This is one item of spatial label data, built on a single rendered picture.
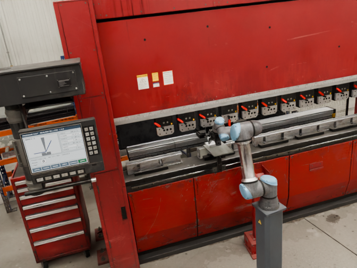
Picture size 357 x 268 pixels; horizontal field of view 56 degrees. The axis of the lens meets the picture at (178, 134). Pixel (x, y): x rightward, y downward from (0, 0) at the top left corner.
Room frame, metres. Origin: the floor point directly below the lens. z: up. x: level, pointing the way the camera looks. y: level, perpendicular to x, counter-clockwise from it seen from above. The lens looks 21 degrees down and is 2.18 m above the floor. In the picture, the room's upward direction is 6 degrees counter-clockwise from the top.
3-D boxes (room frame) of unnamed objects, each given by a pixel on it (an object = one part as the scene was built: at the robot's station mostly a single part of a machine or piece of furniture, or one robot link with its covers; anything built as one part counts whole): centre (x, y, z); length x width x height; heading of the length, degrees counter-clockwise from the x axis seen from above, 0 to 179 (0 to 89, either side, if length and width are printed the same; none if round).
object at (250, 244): (2.53, -0.63, 0.06); 0.25 x 0.20 x 0.12; 8
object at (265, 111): (2.97, -0.85, 1.26); 0.15 x 0.09 x 0.17; 104
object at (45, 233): (2.79, 1.25, 0.50); 0.50 x 0.50 x 1.00; 14
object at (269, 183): (2.07, -0.59, 0.94); 0.13 x 0.12 x 0.14; 103
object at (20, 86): (2.05, 0.80, 1.53); 0.51 x 0.25 x 0.85; 103
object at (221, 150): (2.68, -0.33, 1.00); 0.26 x 0.18 x 0.01; 14
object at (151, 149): (3.21, -0.61, 0.93); 2.30 x 0.14 x 0.10; 104
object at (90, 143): (1.98, 0.73, 1.42); 0.45 x 0.12 x 0.36; 103
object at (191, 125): (2.77, -0.08, 1.26); 0.15 x 0.09 x 0.17; 104
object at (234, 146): (2.84, -0.35, 0.92); 0.39 x 0.06 x 0.10; 104
